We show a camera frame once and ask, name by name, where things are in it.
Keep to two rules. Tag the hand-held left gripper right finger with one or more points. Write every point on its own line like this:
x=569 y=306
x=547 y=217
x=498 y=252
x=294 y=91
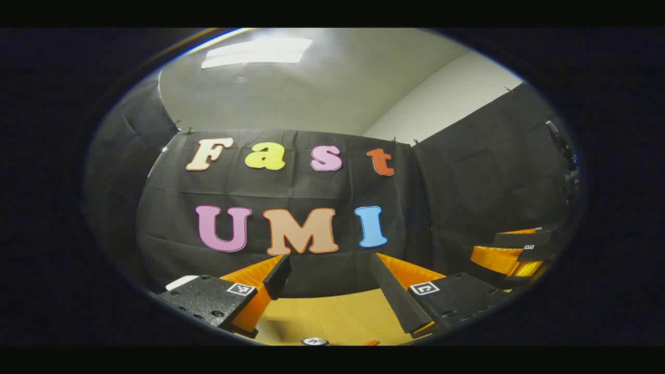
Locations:
x=389 y=291

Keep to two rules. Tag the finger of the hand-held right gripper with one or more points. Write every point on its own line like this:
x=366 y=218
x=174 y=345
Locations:
x=496 y=259
x=524 y=238

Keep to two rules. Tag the black backdrop cloth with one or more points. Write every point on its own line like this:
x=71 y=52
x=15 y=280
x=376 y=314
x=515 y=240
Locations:
x=311 y=192

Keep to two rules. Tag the white desktop garbage bin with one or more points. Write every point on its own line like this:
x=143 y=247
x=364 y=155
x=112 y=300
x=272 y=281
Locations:
x=179 y=283

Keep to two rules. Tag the blue pop can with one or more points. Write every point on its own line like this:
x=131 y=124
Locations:
x=315 y=342

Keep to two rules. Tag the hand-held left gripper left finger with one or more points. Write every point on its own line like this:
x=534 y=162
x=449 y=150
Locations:
x=278 y=278

